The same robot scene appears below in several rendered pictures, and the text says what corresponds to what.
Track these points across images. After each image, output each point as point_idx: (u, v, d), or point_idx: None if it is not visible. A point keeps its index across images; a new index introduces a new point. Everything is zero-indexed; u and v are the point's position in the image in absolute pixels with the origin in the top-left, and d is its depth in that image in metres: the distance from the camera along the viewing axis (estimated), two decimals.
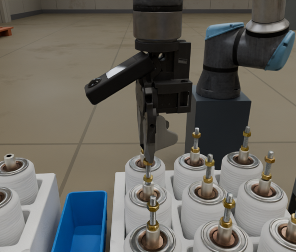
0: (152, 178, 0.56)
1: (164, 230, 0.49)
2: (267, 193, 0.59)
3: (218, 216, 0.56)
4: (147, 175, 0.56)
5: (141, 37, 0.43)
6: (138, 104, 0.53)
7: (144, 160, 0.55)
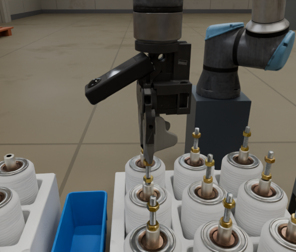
0: None
1: (164, 230, 0.49)
2: (267, 193, 0.59)
3: (218, 216, 0.56)
4: (150, 175, 0.56)
5: (140, 38, 0.43)
6: None
7: (147, 164, 0.54)
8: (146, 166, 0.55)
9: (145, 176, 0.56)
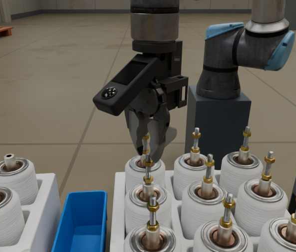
0: (144, 178, 0.56)
1: (164, 230, 0.49)
2: (267, 193, 0.59)
3: (218, 216, 0.56)
4: (148, 174, 0.57)
5: (151, 39, 0.43)
6: (130, 108, 0.52)
7: (152, 162, 0.55)
8: (150, 167, 0.55)
9: (148, 179, 0.56)
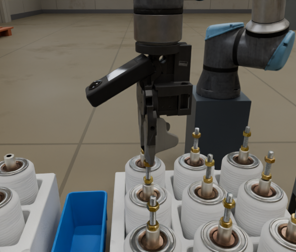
0: (150, 180, 0.56)
1: (164, 230, 0.49)
2: (267, 193, 0.59)
3: (218, 216, 0.56)
4: (146, 176, 0.56)
5: (141, 40, 0.43)
6: None
7: (146, 161, 0.56)
8: None
9: (151, 176, 0.57)
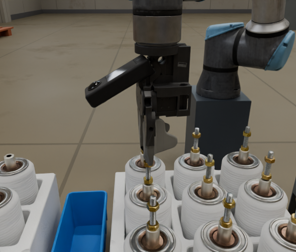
0: (150, 176, 0.57)
1: (164, 230, 0.49)
2: (267, 193, 0.59)
3: (218, 216, 0.56)
4: (150, 177, 0.56)
5: (140, 41, 0.43)
6: None
7: (145, 165, 0.54)
8: (145, 167, 0.55)
9: (145, 176, 0.57)
